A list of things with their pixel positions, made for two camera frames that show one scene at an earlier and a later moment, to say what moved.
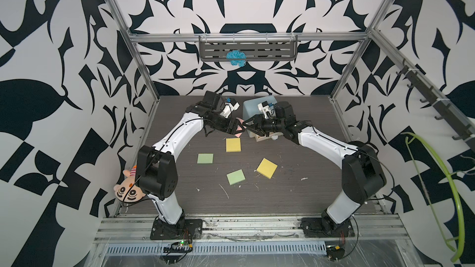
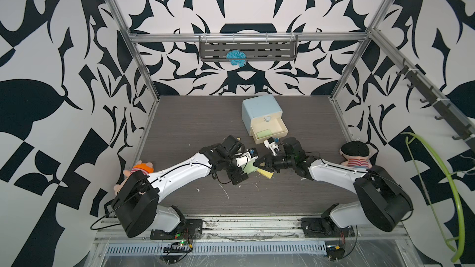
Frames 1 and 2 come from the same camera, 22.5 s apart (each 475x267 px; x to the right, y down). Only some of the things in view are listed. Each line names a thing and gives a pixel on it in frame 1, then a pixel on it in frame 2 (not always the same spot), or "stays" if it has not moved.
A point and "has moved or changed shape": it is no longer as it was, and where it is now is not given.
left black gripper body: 220,123 → 234,170
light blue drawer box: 250,107 stays
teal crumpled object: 236,54 stays
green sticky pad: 235,177 has moved or changed shape
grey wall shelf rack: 256,48 stays
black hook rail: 448,114 stays
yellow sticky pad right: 266,168 stays
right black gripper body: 272,125 → 280,161
